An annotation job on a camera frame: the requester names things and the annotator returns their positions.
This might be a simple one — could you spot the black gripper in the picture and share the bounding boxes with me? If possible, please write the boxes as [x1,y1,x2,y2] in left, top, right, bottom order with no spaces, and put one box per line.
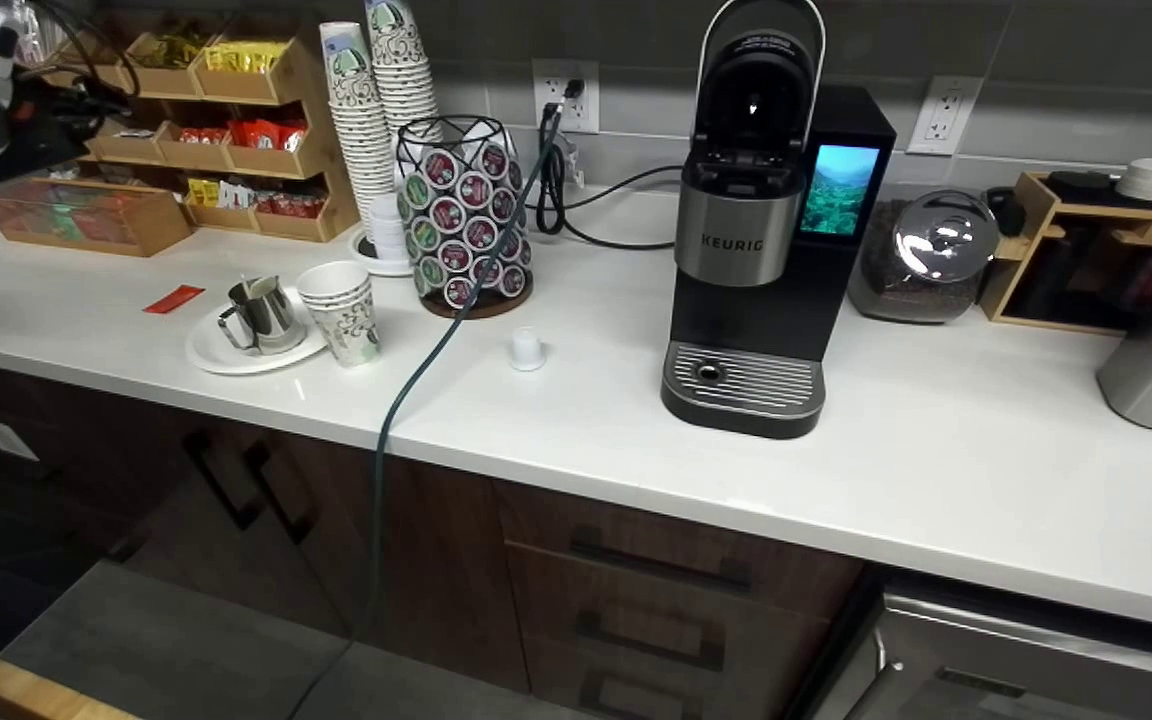
[0,69,141,190]

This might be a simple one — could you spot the olive yellow sachet pile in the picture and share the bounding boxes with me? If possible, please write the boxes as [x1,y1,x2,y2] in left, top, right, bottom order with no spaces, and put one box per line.
[127,31,200,73]

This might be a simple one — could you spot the bright yellow sachet pile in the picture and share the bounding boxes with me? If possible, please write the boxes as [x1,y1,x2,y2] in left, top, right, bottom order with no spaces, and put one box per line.
[196,34,294,80]

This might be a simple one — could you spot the red sachet pile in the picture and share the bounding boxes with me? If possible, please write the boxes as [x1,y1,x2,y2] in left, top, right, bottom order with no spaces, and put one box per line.
[224,112,313,150]

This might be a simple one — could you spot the wooden tiered condiment rack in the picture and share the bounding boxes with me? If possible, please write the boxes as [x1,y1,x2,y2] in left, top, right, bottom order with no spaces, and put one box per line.
[14,26,365,248]

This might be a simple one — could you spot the cardboard box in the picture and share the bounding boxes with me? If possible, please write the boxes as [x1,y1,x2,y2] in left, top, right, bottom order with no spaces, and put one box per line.
[0,176,196,260]

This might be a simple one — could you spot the white plate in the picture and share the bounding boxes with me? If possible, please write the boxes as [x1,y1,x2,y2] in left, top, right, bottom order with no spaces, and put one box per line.
[189,309,334,379]

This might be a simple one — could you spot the short paper cup stack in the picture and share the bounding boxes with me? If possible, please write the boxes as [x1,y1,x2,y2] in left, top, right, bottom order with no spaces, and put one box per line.
[318,16,401,222]

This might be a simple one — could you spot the white label sticker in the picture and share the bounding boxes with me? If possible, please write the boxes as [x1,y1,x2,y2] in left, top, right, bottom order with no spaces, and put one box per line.
[0,411,45,467]

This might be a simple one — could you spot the patterned paper cup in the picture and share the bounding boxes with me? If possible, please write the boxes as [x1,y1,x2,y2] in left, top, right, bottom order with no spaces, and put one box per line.
[294,257,390,370]

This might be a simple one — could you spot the tall paper cup stack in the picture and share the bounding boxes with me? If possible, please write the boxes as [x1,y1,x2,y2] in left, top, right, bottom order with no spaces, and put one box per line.
[362,0,440,145]

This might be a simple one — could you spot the white cup lid stack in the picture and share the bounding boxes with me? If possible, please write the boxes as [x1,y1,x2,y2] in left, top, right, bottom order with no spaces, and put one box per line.
[365,190,417,263]

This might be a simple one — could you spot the small white creamer cup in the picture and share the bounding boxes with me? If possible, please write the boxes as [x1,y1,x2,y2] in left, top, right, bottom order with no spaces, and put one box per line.
[505,329,554,374]

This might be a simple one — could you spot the light wooden board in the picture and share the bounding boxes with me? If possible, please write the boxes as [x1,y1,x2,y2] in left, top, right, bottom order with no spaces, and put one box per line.
[0,630,141,720]

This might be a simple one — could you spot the dark wooden cabinet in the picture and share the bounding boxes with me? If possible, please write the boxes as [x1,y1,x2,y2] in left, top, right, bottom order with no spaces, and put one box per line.
[0,351,871,720]

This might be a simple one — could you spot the black silver coffee machine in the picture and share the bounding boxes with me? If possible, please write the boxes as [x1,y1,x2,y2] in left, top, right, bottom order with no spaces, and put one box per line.
[656,0,899,442]

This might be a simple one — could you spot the small wooden shelf organizer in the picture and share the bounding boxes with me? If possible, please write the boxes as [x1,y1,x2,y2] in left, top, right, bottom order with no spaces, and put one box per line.
[976,169,1152,330]

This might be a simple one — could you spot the steel under-counter appliance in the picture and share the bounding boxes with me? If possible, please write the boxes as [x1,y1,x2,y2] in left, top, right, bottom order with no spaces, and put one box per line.
[807,571,1152,720]

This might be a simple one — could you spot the wire coffee pod carousel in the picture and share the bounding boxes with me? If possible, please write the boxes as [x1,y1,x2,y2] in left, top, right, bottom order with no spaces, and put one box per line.
[393,112,538,325]

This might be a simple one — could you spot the dark green cable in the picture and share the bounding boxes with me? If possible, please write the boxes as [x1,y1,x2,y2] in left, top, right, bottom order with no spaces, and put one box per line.
[357,295,475,642]

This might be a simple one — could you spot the black power cable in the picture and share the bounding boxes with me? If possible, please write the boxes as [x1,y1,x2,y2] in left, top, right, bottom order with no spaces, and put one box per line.
[533,97,689,257]

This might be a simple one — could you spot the white wall outlet with plug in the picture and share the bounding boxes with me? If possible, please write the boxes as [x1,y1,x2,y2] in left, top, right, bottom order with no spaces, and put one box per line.
[529,54,603,136]

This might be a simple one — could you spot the empty white wall outlet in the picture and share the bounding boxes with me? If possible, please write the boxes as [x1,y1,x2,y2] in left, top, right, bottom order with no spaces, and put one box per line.
[903,73,989,158]

